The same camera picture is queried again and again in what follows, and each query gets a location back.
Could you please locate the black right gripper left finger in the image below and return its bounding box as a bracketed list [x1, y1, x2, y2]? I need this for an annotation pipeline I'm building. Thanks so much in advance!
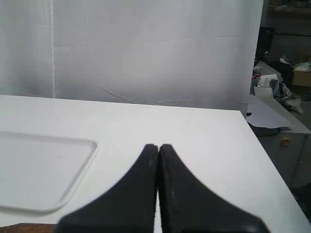
[57, 144, 158, 233]

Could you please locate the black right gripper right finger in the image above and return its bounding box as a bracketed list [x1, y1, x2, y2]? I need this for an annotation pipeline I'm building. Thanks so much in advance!
[158, 144, 269, 233]

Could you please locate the white plastic tray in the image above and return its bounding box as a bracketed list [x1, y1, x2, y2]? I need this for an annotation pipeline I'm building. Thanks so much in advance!
[0, 131, 99, 212]

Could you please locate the white paper sheet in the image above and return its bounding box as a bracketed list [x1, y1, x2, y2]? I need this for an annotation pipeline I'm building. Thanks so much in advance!
[246, 95, 292, 129]

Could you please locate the grey side table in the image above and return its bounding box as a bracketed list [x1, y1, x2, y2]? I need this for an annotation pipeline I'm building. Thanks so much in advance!
[249, 96, 311, 187]

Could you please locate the white backdrop curtain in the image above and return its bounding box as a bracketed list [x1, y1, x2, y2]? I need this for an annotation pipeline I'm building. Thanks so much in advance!
[0, 0, 263, 113]

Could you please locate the pile of background clutter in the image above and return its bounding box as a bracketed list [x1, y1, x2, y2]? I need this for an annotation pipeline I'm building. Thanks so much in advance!
[250, 55, 303, 115]

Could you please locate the cardboard box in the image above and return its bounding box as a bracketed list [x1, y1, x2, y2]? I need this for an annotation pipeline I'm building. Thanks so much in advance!
[292, 70, 311, 94]

